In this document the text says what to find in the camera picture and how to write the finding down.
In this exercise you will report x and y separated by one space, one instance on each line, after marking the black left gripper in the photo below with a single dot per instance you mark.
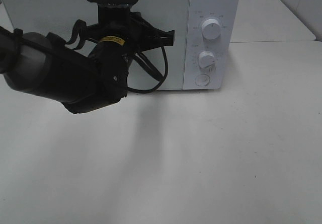
119 21

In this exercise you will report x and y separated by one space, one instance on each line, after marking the white microwave door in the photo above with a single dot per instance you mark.
59 16

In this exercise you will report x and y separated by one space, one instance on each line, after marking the round door release button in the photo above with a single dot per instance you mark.
202 80

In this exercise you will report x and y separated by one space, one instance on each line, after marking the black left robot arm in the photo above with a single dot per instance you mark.
90 70

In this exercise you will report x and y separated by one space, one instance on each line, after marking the upper white microwave knob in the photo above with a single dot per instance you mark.
211 29

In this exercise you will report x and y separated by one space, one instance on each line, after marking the white microwave knob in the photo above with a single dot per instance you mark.
206 59
211 29

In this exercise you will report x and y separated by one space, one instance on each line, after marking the white microwave oven body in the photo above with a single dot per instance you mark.
198 11

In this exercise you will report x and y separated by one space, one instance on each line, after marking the lower white microwave knob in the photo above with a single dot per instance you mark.
206 59

